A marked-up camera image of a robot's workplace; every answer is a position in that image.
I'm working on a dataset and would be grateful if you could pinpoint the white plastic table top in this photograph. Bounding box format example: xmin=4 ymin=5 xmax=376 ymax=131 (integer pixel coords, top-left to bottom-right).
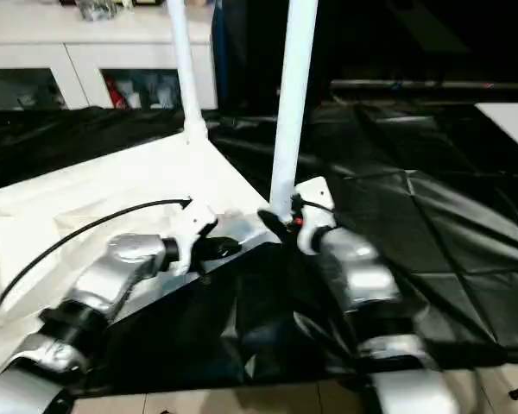
xmin=0 ymin=129 xmax=281 ymax=372

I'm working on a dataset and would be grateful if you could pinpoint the black work mat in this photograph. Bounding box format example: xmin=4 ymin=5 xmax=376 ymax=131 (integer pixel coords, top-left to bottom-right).
xmin=0 ymin=99 xmax=518 ymax=398

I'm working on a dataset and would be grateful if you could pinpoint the white sideboard with glass doors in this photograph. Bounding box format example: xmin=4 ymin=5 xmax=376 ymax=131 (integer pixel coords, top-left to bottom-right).
xmin=0 ymin=0 xmax=218 ymax=111

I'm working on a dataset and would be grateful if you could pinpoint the clear glass ornament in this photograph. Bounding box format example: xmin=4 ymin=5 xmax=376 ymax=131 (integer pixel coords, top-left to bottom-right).
xmin=78 ymin=0 xmax=122 ymax=22

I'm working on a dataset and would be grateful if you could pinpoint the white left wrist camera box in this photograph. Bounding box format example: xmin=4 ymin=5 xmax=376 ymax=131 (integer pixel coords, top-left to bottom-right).
xmin=162 ymin=202 xmax=218 ymax=277

